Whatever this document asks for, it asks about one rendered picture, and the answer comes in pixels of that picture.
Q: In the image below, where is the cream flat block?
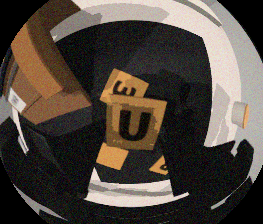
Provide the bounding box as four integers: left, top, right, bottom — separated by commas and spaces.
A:
172, 0, 222, 27

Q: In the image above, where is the white paper ticket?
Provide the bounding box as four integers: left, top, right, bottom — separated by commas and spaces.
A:
7, 87, 26, 112

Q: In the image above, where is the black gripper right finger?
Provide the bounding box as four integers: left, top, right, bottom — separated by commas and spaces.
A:
157, 124, 236, 197

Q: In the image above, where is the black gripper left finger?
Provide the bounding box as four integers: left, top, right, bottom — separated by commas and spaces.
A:
22, 118, 107, 196

